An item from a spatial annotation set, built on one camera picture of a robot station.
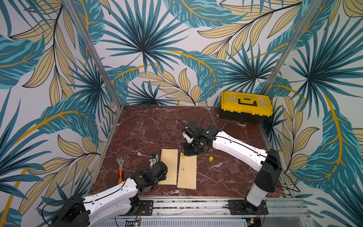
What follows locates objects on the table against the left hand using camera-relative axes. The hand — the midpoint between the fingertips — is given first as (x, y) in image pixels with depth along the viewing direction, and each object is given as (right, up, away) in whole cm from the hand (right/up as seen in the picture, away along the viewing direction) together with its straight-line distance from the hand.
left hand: (162, 173), depth 84 cm
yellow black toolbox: (+56, +41, +16) cm, 71 cm away
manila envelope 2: (+3, +7, +7) cm, 11 cm away
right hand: (+13, +13, -6) cm, 20 cm away
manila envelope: (+15, 0, +2) cm, 15 cm away
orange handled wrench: (-27, +6, +6) cm, 28 cm away
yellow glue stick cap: (+30, +7, +6) cm, 31 cm away
